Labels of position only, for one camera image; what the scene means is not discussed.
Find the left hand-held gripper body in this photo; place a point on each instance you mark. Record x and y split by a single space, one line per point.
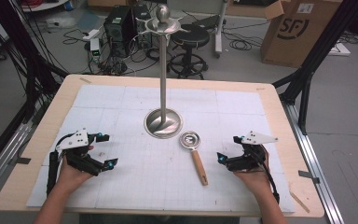
74 141

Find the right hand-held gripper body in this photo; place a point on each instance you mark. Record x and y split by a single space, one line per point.
248 155

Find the person's right hand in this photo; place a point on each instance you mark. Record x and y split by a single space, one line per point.
254 180

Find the person's left hand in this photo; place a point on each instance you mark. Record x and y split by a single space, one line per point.
71 175

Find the white grid mat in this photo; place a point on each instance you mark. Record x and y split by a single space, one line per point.
143 183

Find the black tape piece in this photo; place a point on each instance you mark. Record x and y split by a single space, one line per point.
23 160
308 175

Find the metal hook stand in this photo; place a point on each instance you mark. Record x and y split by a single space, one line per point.
163 121

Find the thin wooden stick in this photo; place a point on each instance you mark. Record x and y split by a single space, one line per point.
300 202

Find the white device with green display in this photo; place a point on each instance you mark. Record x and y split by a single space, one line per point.
95 48

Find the white power strip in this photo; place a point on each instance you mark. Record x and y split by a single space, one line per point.
90 34

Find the black computer tower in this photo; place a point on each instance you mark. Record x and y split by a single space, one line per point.
142 18
118 29

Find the black round stool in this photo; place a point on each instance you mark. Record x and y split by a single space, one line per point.
190 37

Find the brown cardboard box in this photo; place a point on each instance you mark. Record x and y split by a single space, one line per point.
295 34

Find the white flat device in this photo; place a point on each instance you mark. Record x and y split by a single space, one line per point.
338 49

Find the aluminium rail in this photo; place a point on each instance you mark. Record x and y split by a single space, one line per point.
3 161
317 168

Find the white stand post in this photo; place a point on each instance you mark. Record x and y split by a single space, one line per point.
219 28

